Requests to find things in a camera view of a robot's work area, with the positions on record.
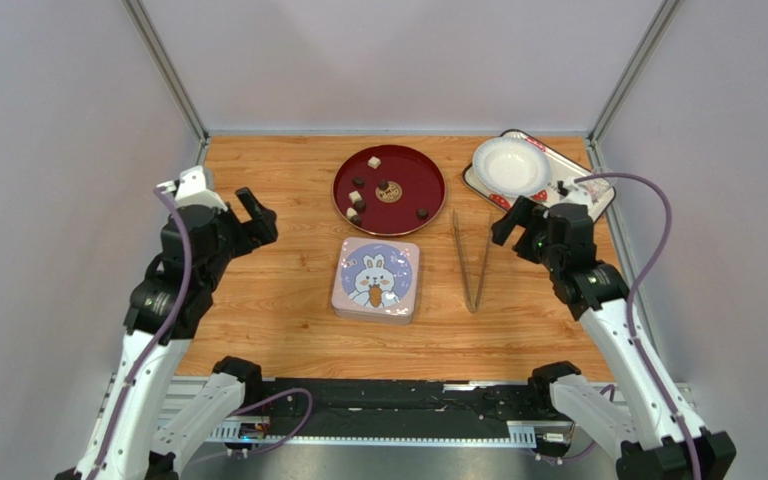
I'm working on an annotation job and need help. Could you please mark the metal tongs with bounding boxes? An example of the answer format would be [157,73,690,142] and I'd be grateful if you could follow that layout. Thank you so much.
[451,210,493,314]

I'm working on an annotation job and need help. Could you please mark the silver tin lid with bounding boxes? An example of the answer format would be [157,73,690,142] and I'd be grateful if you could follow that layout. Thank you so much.
[330,237,421,314]

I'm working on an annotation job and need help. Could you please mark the square tin box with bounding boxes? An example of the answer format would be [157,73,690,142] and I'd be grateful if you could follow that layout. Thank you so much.
[334,308,414,326]

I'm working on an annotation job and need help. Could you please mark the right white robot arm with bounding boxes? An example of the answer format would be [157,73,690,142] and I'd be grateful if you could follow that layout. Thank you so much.
[491,197,737,479]

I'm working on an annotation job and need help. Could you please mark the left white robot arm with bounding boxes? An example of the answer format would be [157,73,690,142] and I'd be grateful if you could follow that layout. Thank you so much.
[57,185,278,479]

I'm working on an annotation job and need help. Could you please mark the white paper bowl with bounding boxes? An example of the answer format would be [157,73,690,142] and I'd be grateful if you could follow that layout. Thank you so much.
[472,137,552,197]

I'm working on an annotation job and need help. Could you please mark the strawberry pattern tray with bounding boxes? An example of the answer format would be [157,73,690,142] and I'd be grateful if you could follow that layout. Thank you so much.
[463,130,616,220]

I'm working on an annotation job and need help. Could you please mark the clear plastic cup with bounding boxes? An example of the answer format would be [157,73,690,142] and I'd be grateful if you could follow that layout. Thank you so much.
[582,166,616,204]

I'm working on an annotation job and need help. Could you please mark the red round tray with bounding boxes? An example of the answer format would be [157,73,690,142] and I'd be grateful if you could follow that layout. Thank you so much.
[331,144,447,237]

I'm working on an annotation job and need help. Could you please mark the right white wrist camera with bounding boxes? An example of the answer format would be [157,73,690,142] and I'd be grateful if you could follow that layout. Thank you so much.
[556,177,595,208]

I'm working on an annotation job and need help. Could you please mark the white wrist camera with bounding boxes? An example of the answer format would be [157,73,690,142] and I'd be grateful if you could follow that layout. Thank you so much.
[556,177,595,208]
[156,165,229,211]

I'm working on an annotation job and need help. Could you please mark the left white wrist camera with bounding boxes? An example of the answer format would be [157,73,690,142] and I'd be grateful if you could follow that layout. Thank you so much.
[156,165,229,211]

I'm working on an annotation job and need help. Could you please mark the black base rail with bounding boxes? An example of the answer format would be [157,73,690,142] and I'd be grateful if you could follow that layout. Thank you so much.
[245,378,574,440]

